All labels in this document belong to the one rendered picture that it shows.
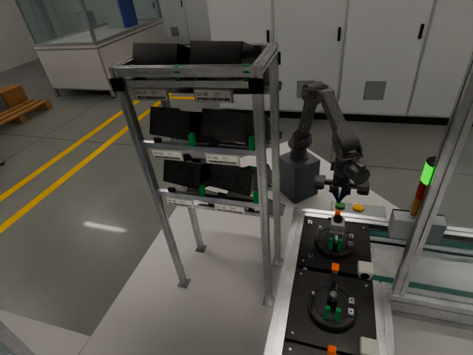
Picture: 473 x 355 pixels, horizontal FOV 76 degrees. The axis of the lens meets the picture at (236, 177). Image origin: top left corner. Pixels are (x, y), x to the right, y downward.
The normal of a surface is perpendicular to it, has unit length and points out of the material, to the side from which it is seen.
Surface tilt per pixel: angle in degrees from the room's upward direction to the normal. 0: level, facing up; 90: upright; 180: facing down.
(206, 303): 0
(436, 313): 90
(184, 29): 90
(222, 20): 90
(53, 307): 0
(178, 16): 90
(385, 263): 0
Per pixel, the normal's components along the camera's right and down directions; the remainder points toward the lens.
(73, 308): -0.09, -0.81
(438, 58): -0.30, 0.58
